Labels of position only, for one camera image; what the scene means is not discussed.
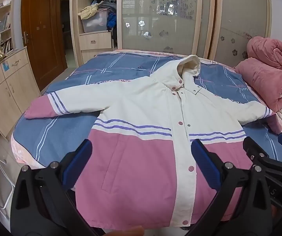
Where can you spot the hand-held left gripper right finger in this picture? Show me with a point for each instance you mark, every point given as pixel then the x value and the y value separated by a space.
pixel 205 162

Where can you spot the white and pink hooded jacket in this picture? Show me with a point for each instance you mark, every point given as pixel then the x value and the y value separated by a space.
pixel 136 172

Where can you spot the frosted floral sliding door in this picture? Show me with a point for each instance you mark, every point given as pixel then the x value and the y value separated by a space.
pixel 239 22
pixel 165 17

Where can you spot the grey clothes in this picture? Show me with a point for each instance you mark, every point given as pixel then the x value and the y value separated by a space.
pixel 107 5

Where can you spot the blue garment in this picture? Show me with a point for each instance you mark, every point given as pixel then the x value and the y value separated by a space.
pixel 111 21

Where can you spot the bed with blue plaid sheet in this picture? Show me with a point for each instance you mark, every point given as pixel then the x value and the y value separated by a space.
pixel 121 66

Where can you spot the light wooden cabinet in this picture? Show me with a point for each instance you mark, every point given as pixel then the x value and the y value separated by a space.
pixel 10 93

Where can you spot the clear plastic storage box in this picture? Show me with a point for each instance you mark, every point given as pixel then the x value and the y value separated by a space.
pixel 95 23

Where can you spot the row of books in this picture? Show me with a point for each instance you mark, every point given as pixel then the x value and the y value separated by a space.
pixel 7 45

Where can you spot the wardrobe drawer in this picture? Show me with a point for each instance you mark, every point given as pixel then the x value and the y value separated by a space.
pixel 95 40

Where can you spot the person's left hand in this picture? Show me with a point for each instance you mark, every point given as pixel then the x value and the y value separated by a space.
pixel 126 231

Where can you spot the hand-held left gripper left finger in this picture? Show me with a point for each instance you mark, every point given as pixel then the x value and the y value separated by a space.
pixel 78 157

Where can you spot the light wooden wardrobe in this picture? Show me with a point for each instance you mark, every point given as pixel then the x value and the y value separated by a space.
pixel 205 17

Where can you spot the brown wooden door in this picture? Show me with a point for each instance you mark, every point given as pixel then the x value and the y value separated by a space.
pixel 45 29

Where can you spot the white metal frame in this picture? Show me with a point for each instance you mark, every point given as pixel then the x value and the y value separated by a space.
pixel 4 177

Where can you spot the pink quilt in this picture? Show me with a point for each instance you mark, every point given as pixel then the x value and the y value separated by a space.
pixel 266 78

